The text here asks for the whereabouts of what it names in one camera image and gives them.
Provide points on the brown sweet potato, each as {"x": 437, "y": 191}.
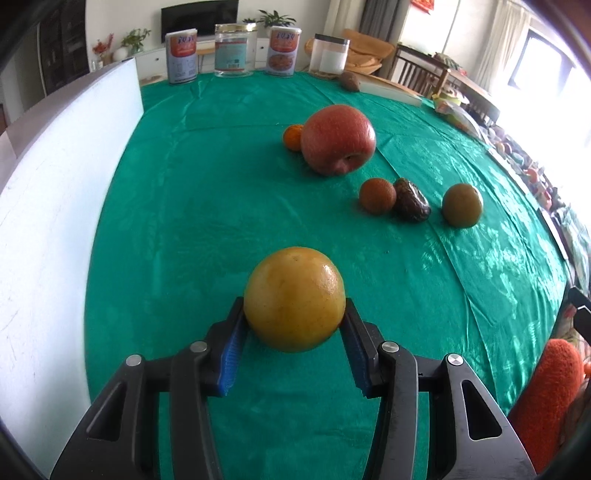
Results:
{"x": 351, "y": 81}

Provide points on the red wall decoration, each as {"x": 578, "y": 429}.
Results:
{"x": 422, "y": 3}

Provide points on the white panel board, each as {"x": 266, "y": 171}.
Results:
{"x": 46, "y": 230}

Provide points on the wooden chair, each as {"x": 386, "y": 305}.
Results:
{"x": 415, "y": 69}

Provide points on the green tablecloth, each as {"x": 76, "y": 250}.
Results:
{"x": 207, "y": 207}

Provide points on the grey curtain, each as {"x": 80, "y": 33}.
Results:
{"x": 376, "y": 14}

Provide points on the red flower arrangement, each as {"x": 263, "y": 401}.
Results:
{"x": 102, "y": 46}

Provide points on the small orange tangerine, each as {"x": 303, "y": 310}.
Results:
{"x": 292, "y": 137}

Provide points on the round brown-orange lychee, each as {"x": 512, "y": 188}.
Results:
{"x": 377, "y": 196}

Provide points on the orange cushion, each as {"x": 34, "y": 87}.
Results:
{"x": 369, "y": 53}

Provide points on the large yellow orange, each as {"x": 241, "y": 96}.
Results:
{"x": 294, "y": 300}

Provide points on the red apple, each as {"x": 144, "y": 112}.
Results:
{"x": 339, "y": 138}

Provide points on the white low cabinet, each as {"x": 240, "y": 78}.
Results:
{"x": 152, "y": 62}

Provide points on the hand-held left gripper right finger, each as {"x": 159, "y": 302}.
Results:
{"x": 358, "y": 355}

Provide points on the white flat box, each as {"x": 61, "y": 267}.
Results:
{"x": 392, "y": 90}

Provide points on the colourful snack packet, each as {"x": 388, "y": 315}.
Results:
{"x": 457, "y": 115}

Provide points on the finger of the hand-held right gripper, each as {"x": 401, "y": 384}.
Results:
{"x": 581, "y": 302}

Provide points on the round green-brown fruit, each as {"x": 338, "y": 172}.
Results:
{"x": 462, "y": 205}

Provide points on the green potted plant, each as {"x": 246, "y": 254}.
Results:
{"x": 274, "y": 19}
{"x": 135, "y": 39}

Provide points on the white round vase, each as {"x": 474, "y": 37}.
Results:
{"x": 120, "y": 54}

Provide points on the person's right forearm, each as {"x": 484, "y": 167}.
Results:
{"x": 549, "y": 397}

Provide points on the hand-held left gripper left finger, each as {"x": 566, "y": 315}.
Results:
{"x": 233, "y": 350}

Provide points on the blue and orange labelled can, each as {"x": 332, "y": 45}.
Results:
{"x": 282, "y": 50}
{"x": 182, "y": 57}

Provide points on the clear jar with gold lid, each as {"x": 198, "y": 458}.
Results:
{"x": 235, "y": 50}

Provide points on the clear container with black lid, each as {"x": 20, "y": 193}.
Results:
{"x": 330, "y": 55}

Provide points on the dark bookshelf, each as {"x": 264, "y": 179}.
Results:
{"x": 60, "y": 41}

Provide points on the black television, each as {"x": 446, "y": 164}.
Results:
{"x": 198, "y": 18}

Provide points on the pile of colourful produce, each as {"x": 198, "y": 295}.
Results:
{"x": 512, "y": 154}

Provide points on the dark wrinkled date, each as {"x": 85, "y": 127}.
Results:
{"x": 411, "y": 201}

